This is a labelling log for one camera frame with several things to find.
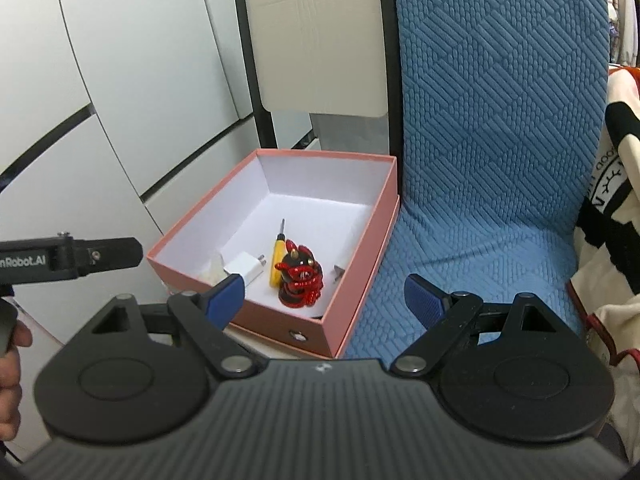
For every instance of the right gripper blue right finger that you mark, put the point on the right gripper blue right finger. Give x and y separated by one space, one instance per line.
425 301

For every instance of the pink cardboard box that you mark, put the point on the pink cardboard box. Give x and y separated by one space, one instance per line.
321 220

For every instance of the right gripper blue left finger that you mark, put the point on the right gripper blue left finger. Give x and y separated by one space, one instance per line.
222 303

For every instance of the black white cream blanket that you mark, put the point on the black white cream blanket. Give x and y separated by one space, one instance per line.
605 288

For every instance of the person left hand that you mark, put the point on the person left hand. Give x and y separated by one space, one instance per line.
10 382

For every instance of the red lion figurine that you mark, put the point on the red lion figurine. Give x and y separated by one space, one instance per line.
301 277

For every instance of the yellow screwdriver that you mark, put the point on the yellow screwdriver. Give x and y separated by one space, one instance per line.
278 253

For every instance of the blue quilted sofa cover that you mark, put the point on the blue quilted sofa cover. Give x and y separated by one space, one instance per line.
503 107

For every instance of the white USB wall charger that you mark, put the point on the white USB wall charger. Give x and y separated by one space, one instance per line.
247 266

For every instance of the white fluffy Y-shaped object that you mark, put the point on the white fluffy Y-shaped object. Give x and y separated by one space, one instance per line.
214 271

